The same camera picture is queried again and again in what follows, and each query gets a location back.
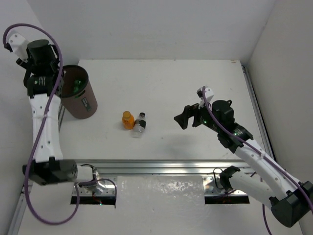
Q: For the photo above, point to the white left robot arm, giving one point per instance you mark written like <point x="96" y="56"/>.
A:
<point x="48" y="88"/>

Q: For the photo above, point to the clear bottle black label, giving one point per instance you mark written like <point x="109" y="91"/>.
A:
<point x="139" y="125"/>

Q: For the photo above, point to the small orange juice bottle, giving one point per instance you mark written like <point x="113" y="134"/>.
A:
<point x="128" y="120"/>

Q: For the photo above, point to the crushed green bottle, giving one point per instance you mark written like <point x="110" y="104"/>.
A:
<point x="77" y="85"/>

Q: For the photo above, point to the aluminium right side rail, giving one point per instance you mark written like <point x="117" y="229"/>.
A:
<point x="257" y="111"/>

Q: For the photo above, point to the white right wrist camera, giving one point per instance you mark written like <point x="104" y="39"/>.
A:
<point x="205" y="94"/>

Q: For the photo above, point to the brown plastic waste bin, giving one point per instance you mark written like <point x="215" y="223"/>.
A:
<point x="83" y="104"/>

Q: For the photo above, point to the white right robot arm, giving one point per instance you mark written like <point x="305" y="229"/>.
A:
<point x="288" y="198"/>

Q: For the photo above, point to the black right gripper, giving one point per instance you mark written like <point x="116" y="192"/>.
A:
<point x="192" y="109"/>

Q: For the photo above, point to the aluminium left side rail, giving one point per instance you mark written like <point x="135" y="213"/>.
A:
<point x="45" y="122"/>

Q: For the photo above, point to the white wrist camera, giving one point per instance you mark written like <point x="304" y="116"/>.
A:
<point x="205" y="94"/>
<point x="18" y="44"/>

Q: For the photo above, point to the aluminium rail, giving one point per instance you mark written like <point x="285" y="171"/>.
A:
<point x="166" y="167"/>
<point x="45" y="122"/>
<point x="257" y="111"/>

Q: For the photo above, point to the aluminium front rail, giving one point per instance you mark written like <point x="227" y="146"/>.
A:
<point x="166" y="167"/>

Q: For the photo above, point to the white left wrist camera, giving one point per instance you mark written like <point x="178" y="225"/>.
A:
<point x="18" y="44"/>

